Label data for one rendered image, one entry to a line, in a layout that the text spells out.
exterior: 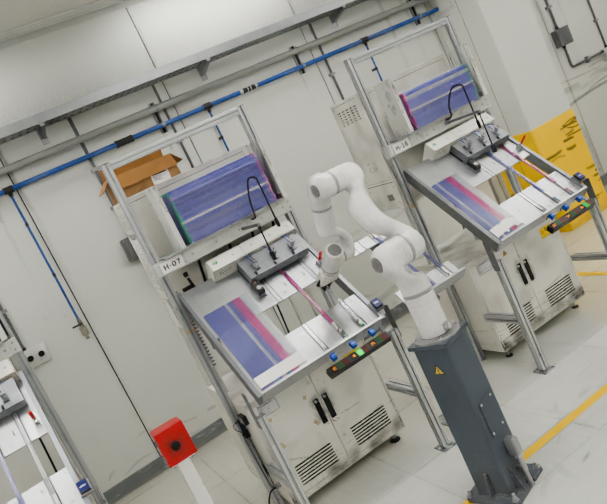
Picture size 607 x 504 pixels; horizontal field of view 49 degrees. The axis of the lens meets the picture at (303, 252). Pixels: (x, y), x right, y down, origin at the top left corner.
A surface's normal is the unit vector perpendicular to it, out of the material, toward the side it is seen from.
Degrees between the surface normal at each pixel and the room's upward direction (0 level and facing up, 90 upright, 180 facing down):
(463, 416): 90
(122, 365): 90
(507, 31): 90
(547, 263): 90
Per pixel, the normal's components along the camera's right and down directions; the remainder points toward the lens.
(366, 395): 0.41, -0.04
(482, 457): -0.67, 0.38
